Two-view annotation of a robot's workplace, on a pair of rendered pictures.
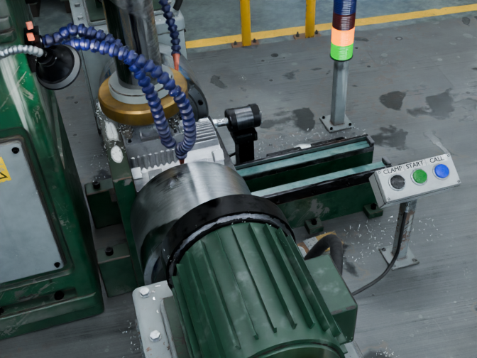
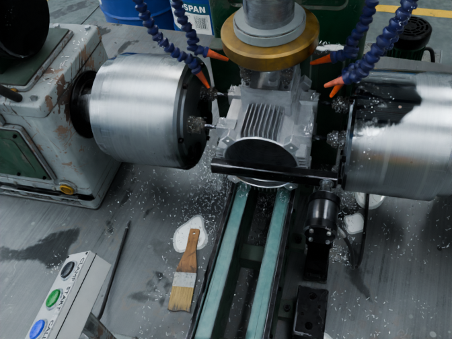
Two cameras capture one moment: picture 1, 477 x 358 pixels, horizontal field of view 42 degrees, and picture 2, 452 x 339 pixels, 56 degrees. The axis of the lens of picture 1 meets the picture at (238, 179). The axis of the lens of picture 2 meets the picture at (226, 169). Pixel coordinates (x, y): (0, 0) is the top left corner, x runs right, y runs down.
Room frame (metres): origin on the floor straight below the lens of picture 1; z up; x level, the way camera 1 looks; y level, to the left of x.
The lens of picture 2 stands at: (1.37, -0.44, 1.69)
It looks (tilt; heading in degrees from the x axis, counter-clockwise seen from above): 50 degrees down; 126
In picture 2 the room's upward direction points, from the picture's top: 10 degrees counter-clockwise
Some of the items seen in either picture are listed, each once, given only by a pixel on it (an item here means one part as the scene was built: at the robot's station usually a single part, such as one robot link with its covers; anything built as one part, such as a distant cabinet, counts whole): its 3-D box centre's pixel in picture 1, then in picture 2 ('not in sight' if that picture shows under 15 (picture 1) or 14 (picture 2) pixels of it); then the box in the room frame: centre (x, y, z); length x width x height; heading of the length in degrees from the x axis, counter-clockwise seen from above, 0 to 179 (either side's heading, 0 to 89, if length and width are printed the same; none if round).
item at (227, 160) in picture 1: (221, 150); (272, 173); (1.13, 0.04, 1.01); 0.26 x 0.04 x 0.03; 14
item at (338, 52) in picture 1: (341, 48); not in sight; (1.50, -0.31, 1.05); 0.06 x 0.06 x 0.04
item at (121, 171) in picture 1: (110, 198); (281, 97); (1.03, 0.29, 0.97); 0.30 x 0.11 x 0.34; 14
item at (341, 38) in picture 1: (342, 33); not in sight; (1.50, -0.31, 1.10); 0.06 x 0.06 x 0.04
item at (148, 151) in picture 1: (151, 139); (271, 84); (1.06, 0.18, 1.11); 0.12 x 0.11 x 0.07; 104
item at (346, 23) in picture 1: (343, 18); not in sight; (1.50, -0.31, 1.14); 0.06 x 0.06 x 0.04
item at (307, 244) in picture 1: (302, 250); (187, 267); (0.99, -0.14, 0.80); 0.21 x 0.05 x 0.01; 111
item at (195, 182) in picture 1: (208, 258); (137, 109); (0.77, 0.07, 1.04); 0.37 x 0.25 x 0.25; 14
